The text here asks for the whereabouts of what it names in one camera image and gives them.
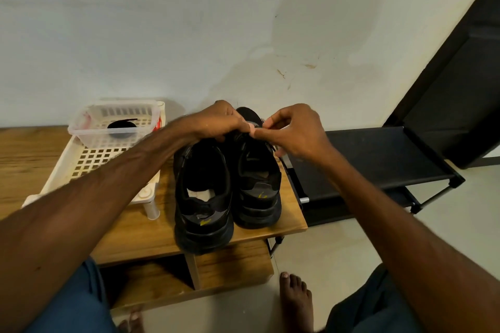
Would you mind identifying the person's left hand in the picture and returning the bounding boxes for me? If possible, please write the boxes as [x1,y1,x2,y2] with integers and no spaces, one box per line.
[181,100,256,144]

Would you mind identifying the person's right hand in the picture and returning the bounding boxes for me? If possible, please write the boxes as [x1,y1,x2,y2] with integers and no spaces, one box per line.
[250,103,339,168]

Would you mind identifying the single black shoelace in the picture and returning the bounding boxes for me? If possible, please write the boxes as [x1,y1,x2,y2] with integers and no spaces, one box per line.
[246,124,284,160]

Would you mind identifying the black shoe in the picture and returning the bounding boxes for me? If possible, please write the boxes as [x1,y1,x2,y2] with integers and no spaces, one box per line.
[229,106,283,230]
[172,138,235,255]

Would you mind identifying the black shoelaces bundle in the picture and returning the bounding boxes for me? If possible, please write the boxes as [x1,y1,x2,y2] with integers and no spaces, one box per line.
[107,119,139,132]

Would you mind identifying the person's right forearm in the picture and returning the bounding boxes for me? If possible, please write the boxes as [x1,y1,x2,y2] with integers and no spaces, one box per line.
[322,149,500,333]

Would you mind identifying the person's left forearm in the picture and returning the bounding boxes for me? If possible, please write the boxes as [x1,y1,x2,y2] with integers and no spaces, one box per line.
[0,114,204,333]

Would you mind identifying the person's blue shorts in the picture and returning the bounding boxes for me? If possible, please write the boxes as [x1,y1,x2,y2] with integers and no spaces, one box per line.
[23,257,427,333]

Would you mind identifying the black shoe rack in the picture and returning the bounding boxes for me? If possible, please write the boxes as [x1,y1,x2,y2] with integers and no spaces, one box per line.
[281,126,467,227]

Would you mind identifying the small white plastic basket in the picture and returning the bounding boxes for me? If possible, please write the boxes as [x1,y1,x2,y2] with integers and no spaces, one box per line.
[68,101,167,149]

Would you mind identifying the large white plastic tray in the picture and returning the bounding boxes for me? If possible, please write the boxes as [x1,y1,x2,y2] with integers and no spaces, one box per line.
[21,99,167,221]

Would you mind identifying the dark door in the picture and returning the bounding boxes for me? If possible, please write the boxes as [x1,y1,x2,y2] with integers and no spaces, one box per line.
[384,0,500,170]

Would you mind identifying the low wooden table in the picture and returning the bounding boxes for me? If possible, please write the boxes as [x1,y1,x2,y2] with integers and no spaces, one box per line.
[0,124,309,316]

